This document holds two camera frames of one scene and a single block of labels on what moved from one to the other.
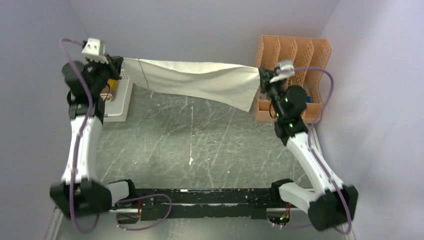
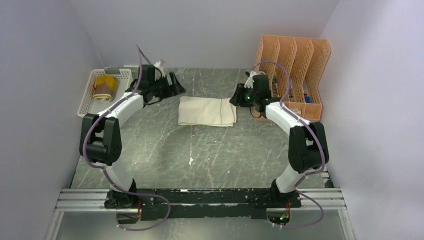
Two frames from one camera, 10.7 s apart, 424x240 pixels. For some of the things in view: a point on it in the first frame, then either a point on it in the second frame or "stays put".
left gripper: (114, 66) → (177, 88)
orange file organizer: (309, 57) stays put
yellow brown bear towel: (109, 91) stays put
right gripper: (265, 76) → (237, 98)
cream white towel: (236, 84) → (199, 110)
